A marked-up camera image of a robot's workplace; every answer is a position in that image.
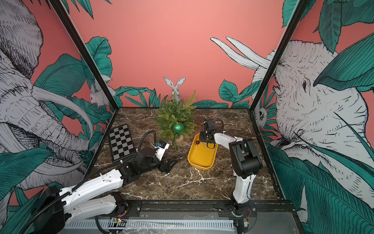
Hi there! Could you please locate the green glitter ball ornament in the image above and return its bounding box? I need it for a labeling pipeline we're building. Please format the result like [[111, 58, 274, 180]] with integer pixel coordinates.
[[172, 122, 184, 134]]

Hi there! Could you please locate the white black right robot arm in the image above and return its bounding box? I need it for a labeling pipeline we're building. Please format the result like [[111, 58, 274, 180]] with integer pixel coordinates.
[[188, 119, 263, 218]]

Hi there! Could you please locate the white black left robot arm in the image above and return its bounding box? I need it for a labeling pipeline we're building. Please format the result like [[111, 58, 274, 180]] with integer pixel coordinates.
[[20, 147, 177, 234]]

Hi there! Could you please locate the small green christmas tree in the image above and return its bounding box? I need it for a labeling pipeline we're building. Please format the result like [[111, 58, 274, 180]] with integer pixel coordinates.
[[154, 93, 196, 148]]

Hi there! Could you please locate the yellow plastic tray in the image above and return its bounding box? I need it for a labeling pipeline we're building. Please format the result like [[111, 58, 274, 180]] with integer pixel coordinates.
[[188, 133, 218, 171]]

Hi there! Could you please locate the black white checkerboard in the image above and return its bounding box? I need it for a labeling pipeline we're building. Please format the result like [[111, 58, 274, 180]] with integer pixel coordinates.
[[109, 124, 136, 162]]

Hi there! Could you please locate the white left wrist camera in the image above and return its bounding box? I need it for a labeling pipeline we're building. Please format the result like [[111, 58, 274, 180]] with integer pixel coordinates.
[[155, 141, 169, 161]]

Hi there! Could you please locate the black corrugated cable left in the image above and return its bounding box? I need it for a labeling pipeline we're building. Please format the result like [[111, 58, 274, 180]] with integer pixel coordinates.
[[136, 130, 158, 153]]

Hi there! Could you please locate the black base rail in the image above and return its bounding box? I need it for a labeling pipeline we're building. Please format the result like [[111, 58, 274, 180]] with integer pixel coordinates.
[[125, 199, 297, 219]]

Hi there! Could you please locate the white slotted cable duct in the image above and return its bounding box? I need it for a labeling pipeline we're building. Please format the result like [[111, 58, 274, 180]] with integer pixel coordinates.
[[62, 219, 235, 232]]

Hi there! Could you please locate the black corner frame post right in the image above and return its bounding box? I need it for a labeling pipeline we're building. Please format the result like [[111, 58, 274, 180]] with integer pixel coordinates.
[[249, 0, 309, 114]]

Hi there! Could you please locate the black corner frame post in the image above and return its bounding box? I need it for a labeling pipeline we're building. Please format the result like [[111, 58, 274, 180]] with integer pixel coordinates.
[[49, 0, 119, 112], [249, 0, 309, 114]]

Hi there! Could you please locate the black corner frame post left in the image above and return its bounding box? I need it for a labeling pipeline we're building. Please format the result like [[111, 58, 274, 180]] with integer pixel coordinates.
[[49, 0, 119, 112]]

